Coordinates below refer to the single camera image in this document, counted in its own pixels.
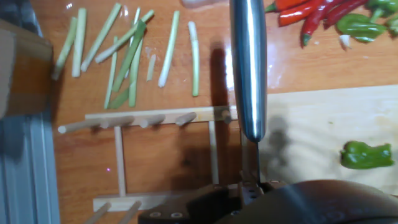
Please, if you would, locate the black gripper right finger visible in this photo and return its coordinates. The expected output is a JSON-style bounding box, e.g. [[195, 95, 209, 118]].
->
[[259, 179, 285, 192]]

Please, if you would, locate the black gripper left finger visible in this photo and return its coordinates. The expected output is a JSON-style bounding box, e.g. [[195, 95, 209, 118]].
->
[[138, 179, 260, 224]]

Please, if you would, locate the steel handled kitchen knife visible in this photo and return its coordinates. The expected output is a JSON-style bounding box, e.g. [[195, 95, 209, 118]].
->
[[229, 0, 268, 185]]

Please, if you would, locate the green chili pepper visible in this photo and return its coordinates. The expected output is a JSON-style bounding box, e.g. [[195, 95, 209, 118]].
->
[[340, 140, 395, 170]]

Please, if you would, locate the red chili pepper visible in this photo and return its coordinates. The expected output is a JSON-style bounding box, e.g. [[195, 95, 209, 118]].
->
[[300, 0, 348, 48], [323, 0, 371, 28], [277, 0, 326, 28], [264, 0, 312, 14]]

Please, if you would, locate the wooden cutting board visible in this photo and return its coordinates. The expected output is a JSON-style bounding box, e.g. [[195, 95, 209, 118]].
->
[[248, 84, 398, 197]]

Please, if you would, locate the wooden peg dish rack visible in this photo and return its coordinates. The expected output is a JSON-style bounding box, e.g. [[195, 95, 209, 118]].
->
[[57, 105, 249, 224]]

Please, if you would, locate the dark green scallion leaf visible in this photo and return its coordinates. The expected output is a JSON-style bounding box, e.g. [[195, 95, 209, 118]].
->
[[108, 86, 131, 110]]

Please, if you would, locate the thin pale scallion piece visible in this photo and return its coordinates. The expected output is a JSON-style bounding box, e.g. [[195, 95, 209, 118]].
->
[[104, 35, 119, 110], [124, 6, 142, 79]]

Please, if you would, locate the dark green scallion piece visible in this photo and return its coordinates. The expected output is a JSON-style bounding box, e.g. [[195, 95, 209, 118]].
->
[[111, 19, 148, 93]]

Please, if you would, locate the small white vegetable scrap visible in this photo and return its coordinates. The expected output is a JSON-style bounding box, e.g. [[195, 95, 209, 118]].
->
[[338, 33, 353, 50]]

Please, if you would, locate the split open green pepper piece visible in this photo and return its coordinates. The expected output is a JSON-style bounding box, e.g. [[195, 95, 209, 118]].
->
[[385, 14, 398, 35]]

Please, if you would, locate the green pepper piece with stem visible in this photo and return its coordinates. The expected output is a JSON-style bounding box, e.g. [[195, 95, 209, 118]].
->
[[366, 0, 398, 23]]

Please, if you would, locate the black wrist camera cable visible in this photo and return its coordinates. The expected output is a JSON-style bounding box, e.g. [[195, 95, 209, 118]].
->
[[214, 179, 398, 224]]

